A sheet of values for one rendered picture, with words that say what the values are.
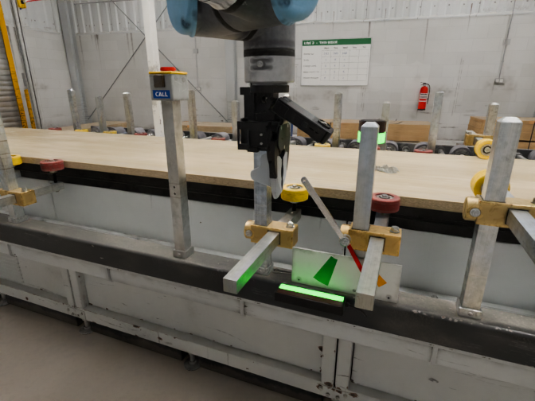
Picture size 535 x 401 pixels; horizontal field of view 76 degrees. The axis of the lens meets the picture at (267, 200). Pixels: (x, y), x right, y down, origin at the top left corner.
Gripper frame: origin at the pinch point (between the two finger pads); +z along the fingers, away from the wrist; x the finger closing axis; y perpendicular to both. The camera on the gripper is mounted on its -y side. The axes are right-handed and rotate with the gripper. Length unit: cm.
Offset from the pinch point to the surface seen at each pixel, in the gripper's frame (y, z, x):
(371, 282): -19.0, 12.7, 6.1
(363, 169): -14.4, -2.6, -14.8
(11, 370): 127, 99, -11
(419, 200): -28.2, 9.4, -35.0
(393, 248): -22.5, 14.9, -13.8
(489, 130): -60, 0, -123
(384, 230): -20.1, 11.8, -16.3
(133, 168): 69, 9, -37
